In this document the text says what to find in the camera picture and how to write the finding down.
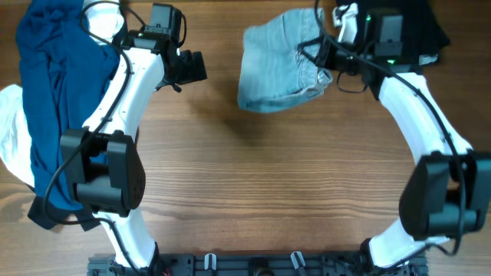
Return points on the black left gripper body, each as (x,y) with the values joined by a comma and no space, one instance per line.
(183,71)

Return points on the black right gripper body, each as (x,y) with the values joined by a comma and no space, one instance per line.
(339,60)

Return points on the light blue denim shorts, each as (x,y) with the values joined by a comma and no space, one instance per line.
(274,75)

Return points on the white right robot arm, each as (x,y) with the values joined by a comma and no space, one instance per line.
(448,193)

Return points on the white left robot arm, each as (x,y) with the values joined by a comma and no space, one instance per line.
(103,169)

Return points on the folded dark green garment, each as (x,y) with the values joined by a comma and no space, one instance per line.
(421,34)

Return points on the white garment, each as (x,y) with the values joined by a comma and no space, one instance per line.
(103,20)

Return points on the blue shirt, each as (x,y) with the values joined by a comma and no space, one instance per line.
(64,75)

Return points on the black garment under pile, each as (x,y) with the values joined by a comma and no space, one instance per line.
(56,205)

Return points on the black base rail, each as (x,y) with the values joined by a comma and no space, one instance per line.
(330,263)

